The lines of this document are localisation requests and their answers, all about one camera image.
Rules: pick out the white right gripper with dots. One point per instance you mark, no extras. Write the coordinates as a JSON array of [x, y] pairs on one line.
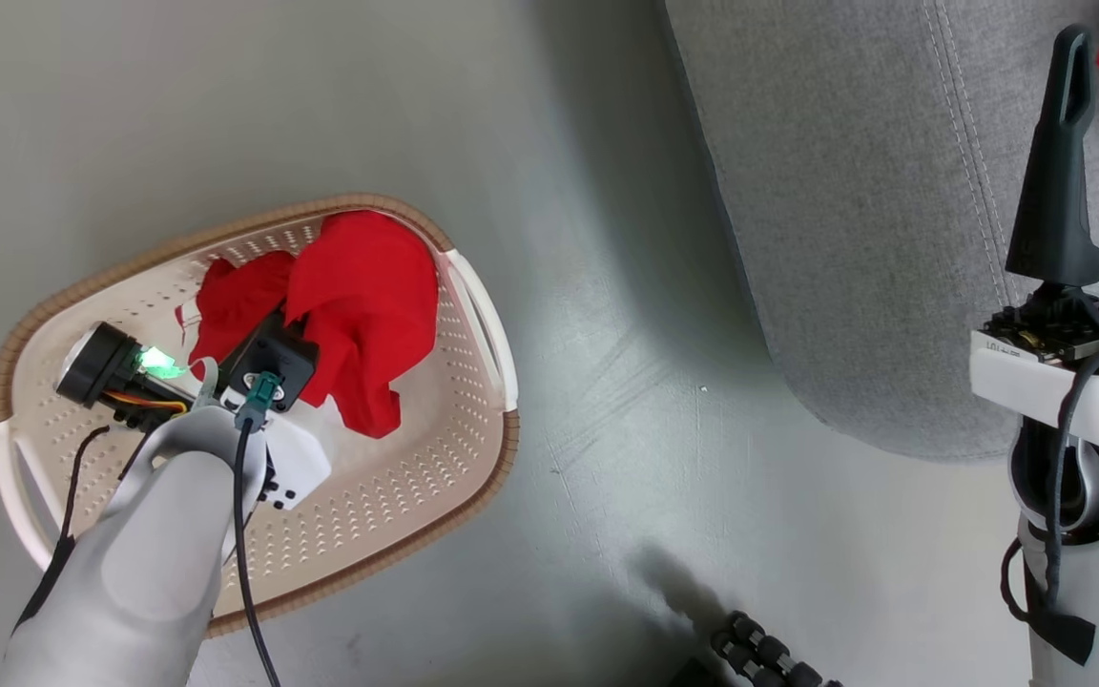
[[1017, 372]]

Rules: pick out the cream perforated laundry basket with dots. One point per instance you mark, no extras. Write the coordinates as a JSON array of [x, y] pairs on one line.
[[397, 515]]

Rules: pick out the grey fabric sofa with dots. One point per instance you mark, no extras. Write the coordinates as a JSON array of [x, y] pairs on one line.
[[845, 191]]

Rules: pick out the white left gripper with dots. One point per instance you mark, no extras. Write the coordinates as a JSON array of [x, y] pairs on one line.
[[297, 463]]

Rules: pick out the plain red garment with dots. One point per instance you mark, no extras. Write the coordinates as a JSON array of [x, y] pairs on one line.
[[368, 286]]

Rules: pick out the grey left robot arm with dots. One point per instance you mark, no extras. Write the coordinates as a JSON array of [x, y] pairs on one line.
[[149, 572]]

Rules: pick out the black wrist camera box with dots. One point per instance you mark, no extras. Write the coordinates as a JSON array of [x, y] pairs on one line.
[[273, 358]]

